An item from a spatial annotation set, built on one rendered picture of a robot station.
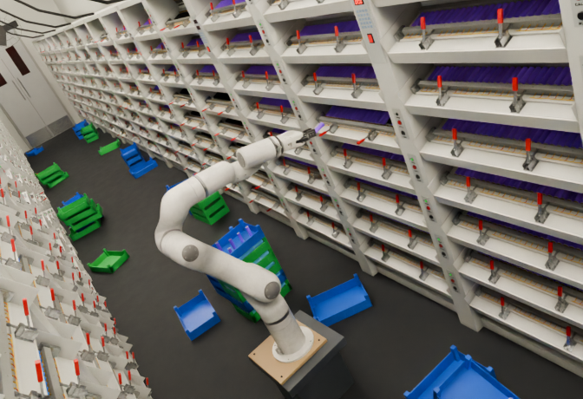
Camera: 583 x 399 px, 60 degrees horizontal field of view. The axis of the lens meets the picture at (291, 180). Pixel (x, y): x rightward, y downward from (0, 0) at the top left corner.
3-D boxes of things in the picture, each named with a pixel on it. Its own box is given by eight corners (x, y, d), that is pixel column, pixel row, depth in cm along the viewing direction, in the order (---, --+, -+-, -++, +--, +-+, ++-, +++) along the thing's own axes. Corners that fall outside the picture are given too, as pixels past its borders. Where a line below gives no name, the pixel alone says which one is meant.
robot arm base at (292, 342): (286, 370, 206) (267, 339, 198) (265, 348, 222) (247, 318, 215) (322, 341, 212) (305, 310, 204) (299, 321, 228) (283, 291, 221)
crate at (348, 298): (319, 330, 261) (314, 319, 258) (311, 306, 279) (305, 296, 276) (372, 305, 261) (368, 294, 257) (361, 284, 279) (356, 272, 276)
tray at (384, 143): (406, 156, 192) (394, 139, 188) (317, 137, 243) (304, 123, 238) (435, 116, 197) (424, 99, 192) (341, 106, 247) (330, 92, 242)
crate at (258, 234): (224, 270, 269) (217, 258, 265) (206, 260, 285) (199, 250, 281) (265, 236, 282) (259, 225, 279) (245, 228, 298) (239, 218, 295)
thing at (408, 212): (433, 234, 209) (416, 214, 202) (343, 201, 259) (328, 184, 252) (460, 196, 213) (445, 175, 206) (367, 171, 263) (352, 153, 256)
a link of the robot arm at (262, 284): (268, 270, 210) (291, 282, 197) (255, 297, 208) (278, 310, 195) (168, 222, 182) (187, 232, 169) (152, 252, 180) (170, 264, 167)
